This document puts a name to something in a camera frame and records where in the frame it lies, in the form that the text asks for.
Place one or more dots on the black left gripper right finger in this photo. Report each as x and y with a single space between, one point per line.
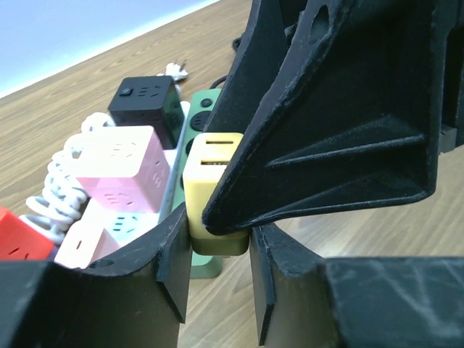
304 300

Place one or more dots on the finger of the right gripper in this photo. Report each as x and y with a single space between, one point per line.
264 45
351 121

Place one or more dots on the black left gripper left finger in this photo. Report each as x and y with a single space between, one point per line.
134 297

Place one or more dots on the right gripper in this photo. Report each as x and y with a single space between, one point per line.
450 24

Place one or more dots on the red cube socket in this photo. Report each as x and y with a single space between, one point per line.
21 242

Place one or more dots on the yellow green charger plug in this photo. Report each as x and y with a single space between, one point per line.
216 152

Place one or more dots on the white multicolour power strip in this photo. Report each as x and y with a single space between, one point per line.
124 227

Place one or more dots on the pink orange charger cube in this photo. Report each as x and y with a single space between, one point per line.
85 243

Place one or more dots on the green power strip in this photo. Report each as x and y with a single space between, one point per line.
190 168

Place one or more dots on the pink cube socket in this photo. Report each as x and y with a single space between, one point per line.
123 168

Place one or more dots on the black cube adapter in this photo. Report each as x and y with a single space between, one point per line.
149 100

